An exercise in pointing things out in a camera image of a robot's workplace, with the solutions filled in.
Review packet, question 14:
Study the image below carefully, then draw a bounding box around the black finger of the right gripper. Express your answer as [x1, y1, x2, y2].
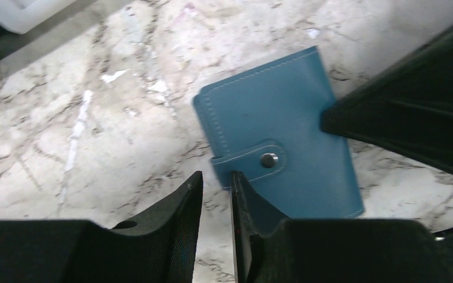
[320, 25, 453, 174]

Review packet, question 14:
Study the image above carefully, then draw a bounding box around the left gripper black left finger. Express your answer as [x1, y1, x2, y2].
[0, 171, 203, 282]

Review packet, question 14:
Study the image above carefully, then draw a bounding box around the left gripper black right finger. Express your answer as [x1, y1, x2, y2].
[230, 172, 453, 282]

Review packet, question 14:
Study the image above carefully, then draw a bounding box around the blue leather card holder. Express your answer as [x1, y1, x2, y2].
[193, 47, 364, 218]

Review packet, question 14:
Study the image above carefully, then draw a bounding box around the white middle tray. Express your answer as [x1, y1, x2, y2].
[0, 0, 75, 34]

